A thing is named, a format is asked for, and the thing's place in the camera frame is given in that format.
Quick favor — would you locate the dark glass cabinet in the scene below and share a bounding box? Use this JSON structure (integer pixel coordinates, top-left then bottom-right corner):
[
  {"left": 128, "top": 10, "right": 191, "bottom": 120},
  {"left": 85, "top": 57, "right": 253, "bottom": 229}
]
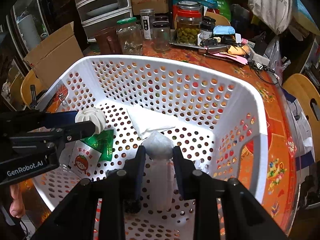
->
[{"left": 0, "top": 0, "right": 75, "bottom": 105}]

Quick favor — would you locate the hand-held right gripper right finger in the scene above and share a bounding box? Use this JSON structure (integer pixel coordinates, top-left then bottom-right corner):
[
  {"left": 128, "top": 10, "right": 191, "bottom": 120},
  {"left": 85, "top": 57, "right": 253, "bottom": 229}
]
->
[{"left": 173, "top": 146, "right": 288, "bottom": 240}]

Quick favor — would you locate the white pumpkin-shaped soft toy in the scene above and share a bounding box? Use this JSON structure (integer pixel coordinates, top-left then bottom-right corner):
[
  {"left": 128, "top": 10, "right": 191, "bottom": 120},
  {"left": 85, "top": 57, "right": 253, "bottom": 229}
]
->
[{"left": 75, "top": 107, "right": 106, "bottom": 134}]

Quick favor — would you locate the closed cardboard box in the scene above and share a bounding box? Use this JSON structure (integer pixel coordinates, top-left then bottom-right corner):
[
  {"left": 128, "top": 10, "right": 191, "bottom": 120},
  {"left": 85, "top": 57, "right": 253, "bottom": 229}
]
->
[{"left": 130, "top": 0, "right": 168, "bottom": 15}]

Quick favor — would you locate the person's left hand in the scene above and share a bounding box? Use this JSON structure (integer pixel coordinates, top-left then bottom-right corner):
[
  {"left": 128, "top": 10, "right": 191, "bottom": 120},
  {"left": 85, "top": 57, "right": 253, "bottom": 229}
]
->
[{"left": 9, "top": 184, "right": 25, "bottom": 218}]

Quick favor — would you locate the white towel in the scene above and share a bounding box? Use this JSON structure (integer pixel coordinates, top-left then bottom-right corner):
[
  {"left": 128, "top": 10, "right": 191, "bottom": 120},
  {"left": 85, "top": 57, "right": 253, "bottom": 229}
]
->
[{"left": 142, "top": 130, "right": 175, "bottom": 212}]

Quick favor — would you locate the white cloth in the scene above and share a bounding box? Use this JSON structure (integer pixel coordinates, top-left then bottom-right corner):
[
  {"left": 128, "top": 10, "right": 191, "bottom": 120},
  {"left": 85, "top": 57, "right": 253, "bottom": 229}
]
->
[{"left": 126, "top": 106, "right": 177, "bottom": 140}]

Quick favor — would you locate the open cardboard box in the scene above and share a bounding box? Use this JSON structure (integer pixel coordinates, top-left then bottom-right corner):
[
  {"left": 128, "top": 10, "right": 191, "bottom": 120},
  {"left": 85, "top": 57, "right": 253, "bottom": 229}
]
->
[{"left": 23, "top": 21, "right": 84, "bottom": 90}]

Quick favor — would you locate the slim jar with dark label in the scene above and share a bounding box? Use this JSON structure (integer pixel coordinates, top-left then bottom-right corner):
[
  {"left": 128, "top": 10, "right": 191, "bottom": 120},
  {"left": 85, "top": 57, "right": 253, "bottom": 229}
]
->
[{"left": 140, "top": 9, "right": 153, "bottom": 40}]

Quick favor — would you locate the wooden chair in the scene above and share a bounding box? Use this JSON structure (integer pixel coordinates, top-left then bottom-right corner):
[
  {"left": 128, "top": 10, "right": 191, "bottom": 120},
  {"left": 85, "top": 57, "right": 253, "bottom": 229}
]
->
[
  {"left": 20, "top": 69, "right": 47, "bottom": 110},
  {"left": 282, "top": 74, "right": 320, "bottom": 128}
]

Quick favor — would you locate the green snack packet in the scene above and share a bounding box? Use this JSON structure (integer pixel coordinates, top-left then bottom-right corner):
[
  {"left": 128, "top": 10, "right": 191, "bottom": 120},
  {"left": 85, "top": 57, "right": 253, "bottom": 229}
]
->
[{"left": 81, "top": 129, "right": 114, "bottom": 162}]

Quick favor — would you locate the black cable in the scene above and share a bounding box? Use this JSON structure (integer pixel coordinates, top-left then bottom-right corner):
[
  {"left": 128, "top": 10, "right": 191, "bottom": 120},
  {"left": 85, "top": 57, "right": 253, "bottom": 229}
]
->
[{"left": 246, "top": 60, "right": 279, "bottom": 85}]

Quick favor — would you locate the white perforated plastic basket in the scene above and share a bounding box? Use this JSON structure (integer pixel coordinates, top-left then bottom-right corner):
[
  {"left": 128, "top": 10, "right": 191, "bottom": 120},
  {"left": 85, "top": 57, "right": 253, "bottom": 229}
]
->
[{"left": 32, "top": 54, "right": 268, "bottom": 240}]

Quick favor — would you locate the pickle jar with red lid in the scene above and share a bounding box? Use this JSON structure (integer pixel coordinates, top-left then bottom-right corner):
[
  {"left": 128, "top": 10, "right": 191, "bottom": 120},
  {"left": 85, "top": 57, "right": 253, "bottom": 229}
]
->
[{"left": 175, "top": 10, "right": 203, "bottom": 46}]

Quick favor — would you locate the brown mug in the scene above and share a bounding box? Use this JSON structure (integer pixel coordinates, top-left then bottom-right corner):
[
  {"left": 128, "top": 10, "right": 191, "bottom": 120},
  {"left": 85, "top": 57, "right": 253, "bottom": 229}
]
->
[{"left": 94, "top": 26, "right": 122, "bottom": 55}]

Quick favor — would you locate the grey plastic drawer stack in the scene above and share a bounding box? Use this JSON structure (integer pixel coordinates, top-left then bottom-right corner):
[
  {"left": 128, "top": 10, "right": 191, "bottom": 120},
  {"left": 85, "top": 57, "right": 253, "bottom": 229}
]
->
[{"left": 71, "top": 0, "right": 133, "bottom": 42}]

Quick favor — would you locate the pink paper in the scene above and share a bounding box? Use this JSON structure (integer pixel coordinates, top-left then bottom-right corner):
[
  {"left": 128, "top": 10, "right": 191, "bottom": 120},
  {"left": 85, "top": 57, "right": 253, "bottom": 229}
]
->
[{"left": 217, "top": 51, "right": 248, "bottom": 65}]

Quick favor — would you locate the yellow packet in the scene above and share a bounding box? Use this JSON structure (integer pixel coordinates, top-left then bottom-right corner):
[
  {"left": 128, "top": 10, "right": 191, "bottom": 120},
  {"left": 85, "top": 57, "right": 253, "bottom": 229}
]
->
[{"left": 227, "top": 45, "right": 250, "bottom": 55}]

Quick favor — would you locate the blue pouch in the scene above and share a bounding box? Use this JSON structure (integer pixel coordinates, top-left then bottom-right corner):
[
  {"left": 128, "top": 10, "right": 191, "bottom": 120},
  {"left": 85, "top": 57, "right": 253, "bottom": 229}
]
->
[{"left": 213, "top": 25, "right": 236, "bottom": 37}]

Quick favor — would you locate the white snack packet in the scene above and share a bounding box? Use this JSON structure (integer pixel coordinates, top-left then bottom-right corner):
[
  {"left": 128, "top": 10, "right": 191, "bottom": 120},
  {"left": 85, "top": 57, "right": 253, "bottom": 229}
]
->
[{"left": 61, "top": 140, "right": 102, "bottom": 183}]

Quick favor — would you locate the clear plastic bag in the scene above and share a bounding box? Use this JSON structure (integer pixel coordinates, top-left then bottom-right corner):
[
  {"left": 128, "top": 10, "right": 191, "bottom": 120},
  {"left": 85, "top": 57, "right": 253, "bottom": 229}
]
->
[{"left": 265, "top": 36, "right": 292, "bottom": 80}]

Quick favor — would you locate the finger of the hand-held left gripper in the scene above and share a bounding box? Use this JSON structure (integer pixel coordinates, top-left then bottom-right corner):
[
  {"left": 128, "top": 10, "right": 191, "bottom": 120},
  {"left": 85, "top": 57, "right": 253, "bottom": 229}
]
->
[
  {"left": 0, "top": 110, "right": 78, "bottom": 135},
  {"left": 10, "top": 121, "right": 97, "bottom": 153}
]

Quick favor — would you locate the glass jar with green lid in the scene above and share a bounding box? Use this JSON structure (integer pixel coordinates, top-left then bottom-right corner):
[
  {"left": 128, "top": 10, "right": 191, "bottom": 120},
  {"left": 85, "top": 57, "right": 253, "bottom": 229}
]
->
[{"left": 116, "top": 17, "right": 144, "bottom": 55}]

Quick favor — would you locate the small dark jar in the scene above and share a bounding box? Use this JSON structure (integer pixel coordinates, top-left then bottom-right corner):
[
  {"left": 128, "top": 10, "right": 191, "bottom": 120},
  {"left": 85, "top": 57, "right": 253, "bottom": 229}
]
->
[{"left": 200, "top": 16, "right": 217, "bottom": 39}]

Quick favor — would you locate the empty glass jar black lid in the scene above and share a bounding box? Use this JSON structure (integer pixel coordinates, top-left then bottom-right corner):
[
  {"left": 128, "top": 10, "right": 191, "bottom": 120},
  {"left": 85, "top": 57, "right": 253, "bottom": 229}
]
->
[{"left": 152, "top": 21, "right": 172, "bottom": 53}]

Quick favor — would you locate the metal binder clip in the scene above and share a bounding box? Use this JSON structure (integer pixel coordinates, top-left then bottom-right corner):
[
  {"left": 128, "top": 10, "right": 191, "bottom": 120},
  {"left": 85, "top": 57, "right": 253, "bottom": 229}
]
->
[{"left": 56, "top": 84, "right": 68, "bottom": 105}]

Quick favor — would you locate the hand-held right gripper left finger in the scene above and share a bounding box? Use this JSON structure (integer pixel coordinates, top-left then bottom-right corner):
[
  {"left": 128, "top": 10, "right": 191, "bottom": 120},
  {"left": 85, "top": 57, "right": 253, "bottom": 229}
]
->
[{"left": 30, "top": 146, "right": 147, "bottom": 240}]

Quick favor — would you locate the white tote bag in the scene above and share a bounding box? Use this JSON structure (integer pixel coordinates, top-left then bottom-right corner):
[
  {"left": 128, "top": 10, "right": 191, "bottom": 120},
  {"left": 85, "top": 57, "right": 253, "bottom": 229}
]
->
[{"left": 248, "top": 0, "right": 293, "bottom": 34}]

